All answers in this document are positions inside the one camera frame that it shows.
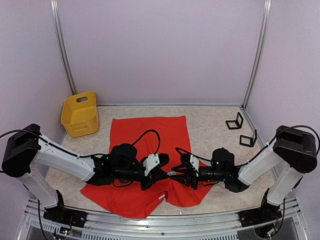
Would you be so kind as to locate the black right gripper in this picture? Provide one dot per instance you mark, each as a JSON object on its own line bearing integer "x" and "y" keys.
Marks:
{"x": 190, "y": 179}

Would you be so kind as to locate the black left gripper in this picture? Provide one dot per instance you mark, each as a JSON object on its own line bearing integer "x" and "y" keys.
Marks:
{"x": 154, "y": 176}

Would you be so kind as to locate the red t-shirt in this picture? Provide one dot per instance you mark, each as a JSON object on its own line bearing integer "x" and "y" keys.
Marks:
{"x": 149, "y": 135}

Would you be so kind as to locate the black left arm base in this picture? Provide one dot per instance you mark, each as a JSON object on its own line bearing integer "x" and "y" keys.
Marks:
{"x": 66, "y": 216}

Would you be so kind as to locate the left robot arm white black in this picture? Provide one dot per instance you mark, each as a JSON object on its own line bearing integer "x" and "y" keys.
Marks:
{"x": 27, "y": 147}

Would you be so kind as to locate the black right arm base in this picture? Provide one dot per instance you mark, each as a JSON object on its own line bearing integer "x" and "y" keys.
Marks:
{"x": 260, "y": 216}

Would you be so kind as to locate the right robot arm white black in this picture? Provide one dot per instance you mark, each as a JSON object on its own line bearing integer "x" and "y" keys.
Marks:
{"x": 297, "y": 147}

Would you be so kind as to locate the black display case far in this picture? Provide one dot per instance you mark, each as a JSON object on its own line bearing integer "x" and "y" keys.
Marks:
{"x": 235, "y": 124}

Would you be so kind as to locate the black display case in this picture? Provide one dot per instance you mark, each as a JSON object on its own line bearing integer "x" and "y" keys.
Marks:
{"x": 235, "y": 124}
{"x": 248, "y": 141}

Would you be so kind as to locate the black display case near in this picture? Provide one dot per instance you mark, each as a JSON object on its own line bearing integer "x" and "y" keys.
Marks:
{"x": 248, "y": 141}

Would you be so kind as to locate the yellow plastic basket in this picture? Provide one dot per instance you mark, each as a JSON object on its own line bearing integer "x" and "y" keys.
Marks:
{"x": 79, "y": 114}

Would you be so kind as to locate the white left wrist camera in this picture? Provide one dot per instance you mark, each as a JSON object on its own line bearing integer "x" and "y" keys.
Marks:
{"x": 155, "y": 161}

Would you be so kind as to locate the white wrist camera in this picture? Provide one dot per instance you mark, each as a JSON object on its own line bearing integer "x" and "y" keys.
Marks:
{"x": 188, "y": 159}
{"x": 155, "y": 161}

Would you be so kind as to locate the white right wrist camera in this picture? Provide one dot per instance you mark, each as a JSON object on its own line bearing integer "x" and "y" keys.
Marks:
{"x": 188, "y": 159}

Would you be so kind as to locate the aluminium front rail frame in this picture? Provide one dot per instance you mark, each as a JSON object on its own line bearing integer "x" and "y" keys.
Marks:
{"x": 101, "y": 225}

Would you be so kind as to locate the aluminium corner post right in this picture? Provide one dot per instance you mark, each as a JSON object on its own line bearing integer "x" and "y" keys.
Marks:
{"x": 258, "y": 53}

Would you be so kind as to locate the aluminium corner post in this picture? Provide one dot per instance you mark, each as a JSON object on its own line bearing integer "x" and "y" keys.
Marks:
{"x": 258, "y": 53}
{"x": 54, "y": 6}

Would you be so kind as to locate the aluminium corner post left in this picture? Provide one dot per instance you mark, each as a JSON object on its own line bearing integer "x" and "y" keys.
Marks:
{"x": 54, "y": 6}

